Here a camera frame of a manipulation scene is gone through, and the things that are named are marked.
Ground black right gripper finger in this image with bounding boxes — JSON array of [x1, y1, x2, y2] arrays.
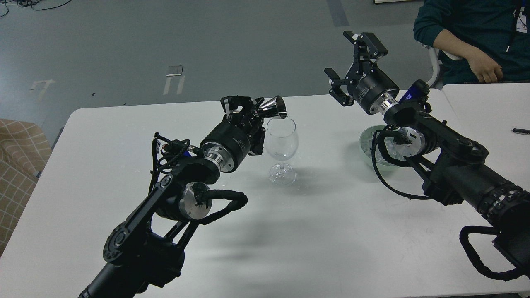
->
[[324, 68, 357, 107], [343, 31, 388, 77]]

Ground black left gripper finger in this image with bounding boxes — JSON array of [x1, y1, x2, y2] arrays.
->
[[245, 115, 265, 156], [220, 96, 259, 125]]

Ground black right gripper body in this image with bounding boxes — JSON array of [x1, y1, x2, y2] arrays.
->
[[350, 66, 399, 115]]

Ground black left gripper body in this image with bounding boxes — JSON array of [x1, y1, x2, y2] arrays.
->
[[200, 119, 250, 172]]

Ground steel double jigger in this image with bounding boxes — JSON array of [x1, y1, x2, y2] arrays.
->
[[253, 96, 288, 119]]

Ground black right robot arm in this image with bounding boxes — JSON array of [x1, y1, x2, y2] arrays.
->
[[324, 31, 530, 281]]

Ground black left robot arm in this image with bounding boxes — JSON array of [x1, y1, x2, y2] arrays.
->
[[79, 96, 286, 298]]

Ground clear wine glass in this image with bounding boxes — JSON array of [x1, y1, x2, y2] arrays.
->
[[264, 116, 299, 185]]

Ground green bowl of ice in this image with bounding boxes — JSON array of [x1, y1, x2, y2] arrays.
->
[[359, 125, 405, 171]]

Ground grey white office chair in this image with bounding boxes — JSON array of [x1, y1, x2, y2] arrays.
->
[[422, 44, 444, 88]]

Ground person in teal sweater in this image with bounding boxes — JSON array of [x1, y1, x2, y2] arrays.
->
[[413, 0, 530, 84]]

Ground black pen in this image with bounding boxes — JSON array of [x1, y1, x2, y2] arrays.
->
[[512, 128, 530, 135]]

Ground beige checkered sofa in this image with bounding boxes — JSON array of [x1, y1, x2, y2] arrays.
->
[[0, 119, 52, 253]]

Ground black floor cables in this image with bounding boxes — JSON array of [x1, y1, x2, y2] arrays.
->
[[0, 0, 72, 17]]

